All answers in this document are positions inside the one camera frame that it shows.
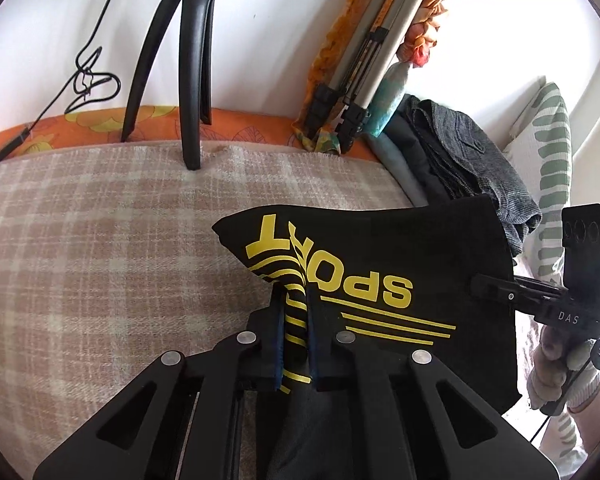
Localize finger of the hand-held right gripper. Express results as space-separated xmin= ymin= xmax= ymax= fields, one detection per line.
xmin=469 ymin=274 xmax=567 ymax=312

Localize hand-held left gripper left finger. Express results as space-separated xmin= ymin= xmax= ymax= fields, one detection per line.
xmin=32 ymin=305 xmax=288 ymax=480

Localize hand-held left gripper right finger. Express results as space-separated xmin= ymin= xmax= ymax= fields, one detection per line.
xmin=307 ymin=307 xmax=558 ymax=480

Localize black pants with yellow print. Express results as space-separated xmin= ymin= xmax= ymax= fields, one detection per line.
xmin=211 ymin=195 xmax=523 ymax=480

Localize person's right forearm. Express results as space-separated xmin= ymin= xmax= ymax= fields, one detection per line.
xmin=535 ymin=372 xmax=600 ymax=476

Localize dark grey folded pants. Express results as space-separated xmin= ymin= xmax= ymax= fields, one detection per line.
xmin=407 ymin=97 xmax=542 ymax=257

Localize person's right hand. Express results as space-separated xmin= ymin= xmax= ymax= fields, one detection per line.
xmin=527 ymin=325 xmax=598 ymax=416

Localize green and white striped pillow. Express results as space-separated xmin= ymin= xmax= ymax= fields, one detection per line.
xmin=502 ymin=76 xmax=593 ymax=471

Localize grey-blue folded garment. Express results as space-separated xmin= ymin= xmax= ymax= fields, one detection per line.
xmin=365 ymin=135 xmax=431 ymax=208

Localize beige plaid blanket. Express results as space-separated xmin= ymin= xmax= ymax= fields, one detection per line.
xmin=0 ymin=140 xmax=546 ymax=480

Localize light blue fuzzy cloth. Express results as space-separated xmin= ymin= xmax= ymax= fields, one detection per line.
xmin=367 ymin=62 xmax=411 ymax=137

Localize folded silver tripod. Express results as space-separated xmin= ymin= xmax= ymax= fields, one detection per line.
xmin=300 ymin=0 xmax=443 ymax=156

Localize small black tripod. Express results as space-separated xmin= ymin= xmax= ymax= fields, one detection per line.
xmin=121 ymin=0 xmax=226 ymax=172

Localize orange floral cloth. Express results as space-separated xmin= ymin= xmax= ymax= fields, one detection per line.
xmin=292 ymin=0 xmax=453 ymax=156

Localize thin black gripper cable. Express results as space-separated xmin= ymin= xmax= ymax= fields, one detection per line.
xmin=530 ymin=339 xmax=600 ymax=443

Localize black ring light cable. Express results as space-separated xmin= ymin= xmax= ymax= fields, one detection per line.
xmin=0 ymin=0 xmax=137 ymax=168

